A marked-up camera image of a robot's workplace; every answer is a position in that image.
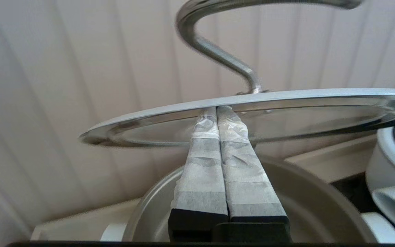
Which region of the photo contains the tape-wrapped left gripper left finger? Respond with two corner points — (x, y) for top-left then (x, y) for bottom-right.
(168, 107), (229, 240)

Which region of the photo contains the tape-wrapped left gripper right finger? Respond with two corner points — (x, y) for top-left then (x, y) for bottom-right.
(217, 106), (291, 228)

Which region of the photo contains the stainless steel inner pan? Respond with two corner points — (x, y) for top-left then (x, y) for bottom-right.
(122, 156), (378, 243)

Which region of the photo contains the wide black glass cooktop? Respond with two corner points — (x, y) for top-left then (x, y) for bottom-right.
(331, 172), (376, 215)

